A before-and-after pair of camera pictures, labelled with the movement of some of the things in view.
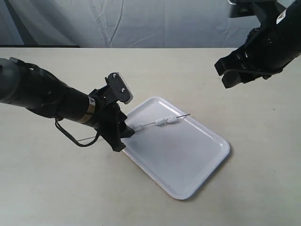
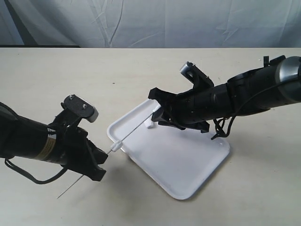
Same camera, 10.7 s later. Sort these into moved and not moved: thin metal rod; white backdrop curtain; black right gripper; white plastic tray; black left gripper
Moved: thin metal rod; black right gripper; black left gripper
Not moved: white plastic tray; white backdrop curtain
